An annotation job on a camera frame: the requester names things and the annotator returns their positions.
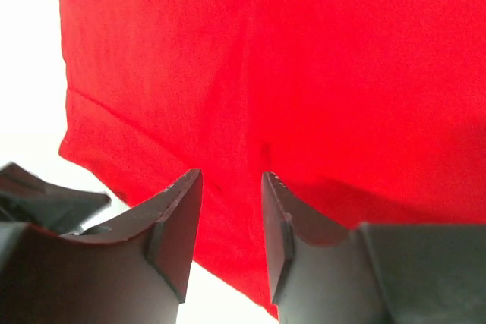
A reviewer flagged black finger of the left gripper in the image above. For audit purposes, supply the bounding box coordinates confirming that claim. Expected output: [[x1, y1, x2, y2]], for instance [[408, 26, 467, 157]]
[[1, 162, 110, 233]]

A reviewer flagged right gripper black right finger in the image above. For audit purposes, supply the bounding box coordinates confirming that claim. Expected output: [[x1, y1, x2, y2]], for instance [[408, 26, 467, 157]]
[[260, 171, 380, 324]]

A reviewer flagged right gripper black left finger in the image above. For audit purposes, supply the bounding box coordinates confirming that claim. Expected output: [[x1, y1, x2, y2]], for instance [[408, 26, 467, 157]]
[[56, 168, 204, 324]]

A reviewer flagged red t shirt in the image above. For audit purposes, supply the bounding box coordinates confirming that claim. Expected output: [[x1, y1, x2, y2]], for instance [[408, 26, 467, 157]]
[[59, 0, 485, 315]]

